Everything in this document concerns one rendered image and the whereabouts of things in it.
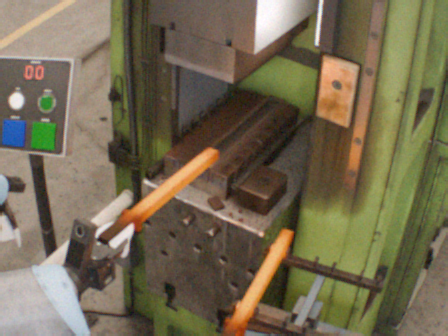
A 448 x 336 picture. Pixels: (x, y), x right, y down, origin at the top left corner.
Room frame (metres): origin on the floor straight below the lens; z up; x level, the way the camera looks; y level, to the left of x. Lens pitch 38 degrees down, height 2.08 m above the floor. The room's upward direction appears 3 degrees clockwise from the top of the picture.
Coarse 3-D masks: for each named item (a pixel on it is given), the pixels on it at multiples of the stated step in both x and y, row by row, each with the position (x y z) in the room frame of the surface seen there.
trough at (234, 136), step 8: (264, 104) 1.76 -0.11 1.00; (272, 104) 1.78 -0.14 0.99; (256, 112) 1.72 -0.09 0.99; (264, 112) 1.73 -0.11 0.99; (248, 120) 1.68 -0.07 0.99; (256, 120) 1.69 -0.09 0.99; (240, 128) 1.64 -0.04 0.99; (248, 128) 1.64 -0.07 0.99; (232, 136) 1.60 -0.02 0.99; (240, 136) 1.60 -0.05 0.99; (224, 144) 1.56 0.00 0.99; (232, 144) 1.56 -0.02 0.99
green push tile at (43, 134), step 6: (36, 126) 1.53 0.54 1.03; (42, 126) 1.53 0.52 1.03; (48, 126) 1.53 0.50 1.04; (54, 126) 1.53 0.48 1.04; (36, 132) 1.52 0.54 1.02; (42, 132) 1.52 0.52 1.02; (48, 132) 1.52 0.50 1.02; (54, 132) 1.52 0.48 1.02; (36, 138) 1.51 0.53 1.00; (42, 138) 1.51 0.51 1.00; (48, 138) 1.51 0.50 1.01; (54, 138) 1.51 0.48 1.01; (36, 144) 1.50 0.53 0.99; (42, 144) 1.50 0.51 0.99; (48, 144) 1.50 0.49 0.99; (54, 144) 1.50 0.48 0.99
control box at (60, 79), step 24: (0, 72) 1.62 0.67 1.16; (24, 72) 1.62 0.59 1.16; (48, 72) 1.61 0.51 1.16; (72, 72) 1.61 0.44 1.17; (0, 96) 1.59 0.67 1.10; (24, 96) 1.58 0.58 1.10; (72, 96) 1.60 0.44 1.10; (0, 120) 1.55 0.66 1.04; (24, 120) 1.55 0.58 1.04; (48, 120) 1.54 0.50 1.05; (72, 120) 1.58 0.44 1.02; (0, 144) 1.52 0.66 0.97; (72, 144) 1.57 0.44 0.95
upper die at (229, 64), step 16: (176, 32) 1.48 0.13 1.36; (288, 32) 1.65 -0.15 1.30; (176, 48) 1.48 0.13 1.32; (192, 48) 1.46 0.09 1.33; (208, 48) 1.44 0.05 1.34; (224, 48) 1.42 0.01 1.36; (272, 48) 1.57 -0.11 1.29; (192, 64) 1.46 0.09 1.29; (208, 64) 1.44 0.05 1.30; (224, 64) 1.41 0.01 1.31; (240, 64) 1.43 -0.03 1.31; (256, 64) 1.50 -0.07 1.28; (224, 80) 1.41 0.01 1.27
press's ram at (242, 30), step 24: (168, 0) 1.50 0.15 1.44; (192, 0) 1.46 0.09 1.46; (216, 0) 1.43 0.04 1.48; (240, 0) 1.40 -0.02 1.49; (264, 0) 1.40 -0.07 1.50; (288, 0) 1.51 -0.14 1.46; (312, 0) 1.64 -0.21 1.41; (168, 24) 1.50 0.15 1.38; (192, 24) 1.46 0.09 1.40; (216, 24) 1.43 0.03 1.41; (240, 24) 1.40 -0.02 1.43; (264, 24) 1.41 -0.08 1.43; (288, 24) 1.52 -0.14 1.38; (240, 48) 1.39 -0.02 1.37
